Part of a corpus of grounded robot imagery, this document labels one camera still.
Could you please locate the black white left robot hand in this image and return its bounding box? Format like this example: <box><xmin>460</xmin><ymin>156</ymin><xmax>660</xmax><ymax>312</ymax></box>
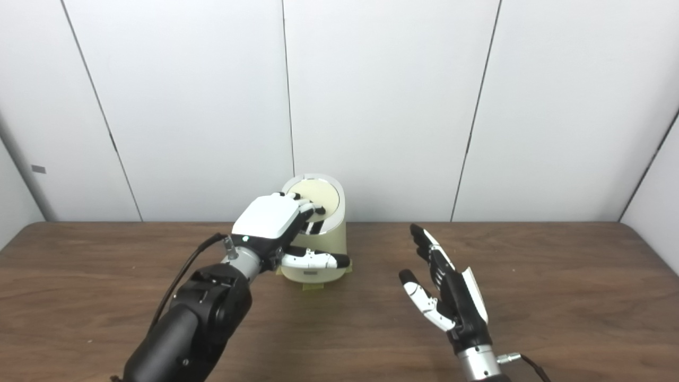
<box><xmin>232</xmin><ymin>192</ymin><xmax>351</xmax><ymax>270</ymax></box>

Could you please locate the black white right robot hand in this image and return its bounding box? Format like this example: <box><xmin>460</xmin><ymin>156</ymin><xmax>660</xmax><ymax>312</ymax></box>
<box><xmin>399</xmin><ymin>223</ymin><xmax>491</xmax><ymax>353</ymax></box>

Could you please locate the cream round bin lid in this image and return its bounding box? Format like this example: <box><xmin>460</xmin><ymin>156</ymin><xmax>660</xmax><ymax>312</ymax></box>
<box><xmin>286</xmin><ymin>179</ymin><xmax>340</xmax><ymax>217</ymax></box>

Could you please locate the cream-colored bin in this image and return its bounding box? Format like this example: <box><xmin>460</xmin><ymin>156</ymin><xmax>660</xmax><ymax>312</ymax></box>
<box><xmin>276</xmin><ymin>173</ymin><xmax>348</xmax><ymax>283</ymax></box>

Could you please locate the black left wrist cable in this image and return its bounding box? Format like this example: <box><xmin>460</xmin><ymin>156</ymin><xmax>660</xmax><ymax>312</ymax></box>
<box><xmin>109</xmin><ymin>232</ymin><xmax>229</xmax><ymax>382</ymax></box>

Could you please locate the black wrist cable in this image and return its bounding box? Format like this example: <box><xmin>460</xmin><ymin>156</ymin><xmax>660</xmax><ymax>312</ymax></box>
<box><xmin>109</xmin><ymin>232</ymin><xmax>229</xmax><ymax>382</ymax></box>
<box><xmin>496</xmin><ymin>353</ymin><xmax>552</xmax><ymax>382</ymax></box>

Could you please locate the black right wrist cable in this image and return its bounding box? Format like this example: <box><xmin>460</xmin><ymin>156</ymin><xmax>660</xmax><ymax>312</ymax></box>
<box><xmin>496</xmin><ymin>353</ymin><xmax>552</xmax><ymax>382</ymax></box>

